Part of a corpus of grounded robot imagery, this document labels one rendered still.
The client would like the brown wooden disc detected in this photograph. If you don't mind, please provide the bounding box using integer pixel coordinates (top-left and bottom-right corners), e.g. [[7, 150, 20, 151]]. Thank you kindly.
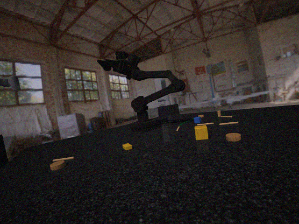
[[226, 133, 241, 142], [50, 160, 66, 171]]

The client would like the yellow cube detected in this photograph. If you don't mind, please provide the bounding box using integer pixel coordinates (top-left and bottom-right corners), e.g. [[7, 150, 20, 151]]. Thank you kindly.
[[194, 125, 208, 140]]

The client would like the small yellow block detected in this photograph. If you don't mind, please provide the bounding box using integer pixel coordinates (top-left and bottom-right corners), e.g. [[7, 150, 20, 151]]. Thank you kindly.
[[122, 143, 132, 151]]

